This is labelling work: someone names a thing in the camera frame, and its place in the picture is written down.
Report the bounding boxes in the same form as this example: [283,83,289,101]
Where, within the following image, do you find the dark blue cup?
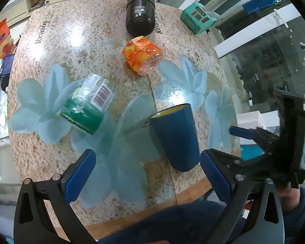
[149,103,200,172]

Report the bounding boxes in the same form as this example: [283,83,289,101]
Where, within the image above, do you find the person's right hand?
[277,187,300,212]

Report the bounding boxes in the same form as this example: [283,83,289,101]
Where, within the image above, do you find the teal cardboard box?
[181,2,217,35]

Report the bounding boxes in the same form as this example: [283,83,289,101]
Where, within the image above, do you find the blue towel hanging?
[242,0,278,14]

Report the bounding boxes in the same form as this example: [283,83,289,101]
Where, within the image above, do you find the green labelled glass jar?
[60,74,114,135]

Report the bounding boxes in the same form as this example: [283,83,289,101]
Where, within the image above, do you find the orange patterned glass jar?
[122,36,163,76]

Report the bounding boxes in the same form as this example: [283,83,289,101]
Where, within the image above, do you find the black thermos bottle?
[125,0,156,37]

